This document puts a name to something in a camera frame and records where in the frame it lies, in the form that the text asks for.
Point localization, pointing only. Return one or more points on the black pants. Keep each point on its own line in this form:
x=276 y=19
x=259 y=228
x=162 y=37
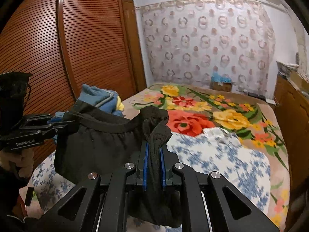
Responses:
x=101 y=145

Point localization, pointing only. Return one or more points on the patterned basket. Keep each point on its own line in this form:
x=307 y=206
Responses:
x=287 y=69

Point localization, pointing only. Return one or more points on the small cardboard box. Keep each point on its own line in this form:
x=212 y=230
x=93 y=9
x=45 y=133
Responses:
x=223 y=86

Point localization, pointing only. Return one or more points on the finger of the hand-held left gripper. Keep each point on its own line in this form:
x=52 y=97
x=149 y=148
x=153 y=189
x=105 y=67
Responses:
x=62 y=126
x=58 y=119

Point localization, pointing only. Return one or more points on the black remote control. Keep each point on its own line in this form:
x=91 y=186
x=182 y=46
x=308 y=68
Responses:
x=256 y=95

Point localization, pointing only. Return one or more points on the light blue folded jeans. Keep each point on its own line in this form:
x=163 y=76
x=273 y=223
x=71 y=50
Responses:
x=96 y=95

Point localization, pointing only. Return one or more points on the brown louvered wardrobe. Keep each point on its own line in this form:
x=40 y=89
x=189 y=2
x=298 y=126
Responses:
x=72 y=48

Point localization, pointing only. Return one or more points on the person's left forearm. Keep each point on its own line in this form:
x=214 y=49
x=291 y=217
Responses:
x=12 y=198

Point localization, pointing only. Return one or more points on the wooden cabinet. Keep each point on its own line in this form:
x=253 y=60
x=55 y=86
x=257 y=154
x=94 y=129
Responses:
x=293 y=130

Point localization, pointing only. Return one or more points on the person's left hand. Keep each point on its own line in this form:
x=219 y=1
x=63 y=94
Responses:
x=23 y=160

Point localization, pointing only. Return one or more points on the blue floral white bedspread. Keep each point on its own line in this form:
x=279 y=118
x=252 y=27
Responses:
x=217 y=159

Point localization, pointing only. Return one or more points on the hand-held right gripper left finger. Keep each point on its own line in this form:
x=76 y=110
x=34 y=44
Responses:
x=144 y=169

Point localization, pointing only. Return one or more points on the colourful flower blanket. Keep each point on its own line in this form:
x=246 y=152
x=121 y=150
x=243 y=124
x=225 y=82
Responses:
x=193 y=118

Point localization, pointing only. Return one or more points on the circle patterned curtain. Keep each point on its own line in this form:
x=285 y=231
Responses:
x=205 y=41

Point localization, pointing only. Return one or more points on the brown cardboard box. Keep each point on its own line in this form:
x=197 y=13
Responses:
x=300 y=79

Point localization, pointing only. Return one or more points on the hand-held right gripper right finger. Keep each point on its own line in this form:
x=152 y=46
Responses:
x=162 y=169

